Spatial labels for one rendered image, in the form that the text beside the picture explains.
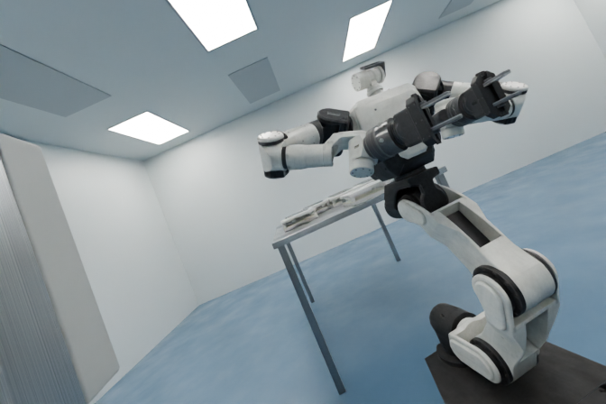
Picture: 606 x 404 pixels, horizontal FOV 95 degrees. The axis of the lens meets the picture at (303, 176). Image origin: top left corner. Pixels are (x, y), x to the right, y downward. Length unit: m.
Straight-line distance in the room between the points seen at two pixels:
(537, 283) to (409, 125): 0.53
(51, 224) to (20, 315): 0.10
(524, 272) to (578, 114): 6.08
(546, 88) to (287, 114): 4.63
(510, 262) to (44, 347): 0.93
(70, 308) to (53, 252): 0.06
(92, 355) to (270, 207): 4.87
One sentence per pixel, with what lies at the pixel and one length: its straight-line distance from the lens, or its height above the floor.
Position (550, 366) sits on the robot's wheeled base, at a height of 0.17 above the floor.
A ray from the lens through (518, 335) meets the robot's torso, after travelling 1.03.
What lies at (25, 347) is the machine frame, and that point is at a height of 1.00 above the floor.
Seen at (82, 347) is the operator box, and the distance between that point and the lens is 0.36.
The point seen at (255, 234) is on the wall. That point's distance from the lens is 5.27.
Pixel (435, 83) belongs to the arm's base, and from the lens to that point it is 1.20.
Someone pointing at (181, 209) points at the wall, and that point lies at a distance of 5.71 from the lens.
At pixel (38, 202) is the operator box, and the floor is 1.12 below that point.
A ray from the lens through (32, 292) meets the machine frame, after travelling 0.33.
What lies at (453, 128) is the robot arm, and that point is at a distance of 0.99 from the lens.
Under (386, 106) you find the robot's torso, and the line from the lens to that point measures 1.02.
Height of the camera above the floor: 1.02
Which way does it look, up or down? 4 degrees up
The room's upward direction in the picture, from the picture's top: 24 degrees counter-clockwise
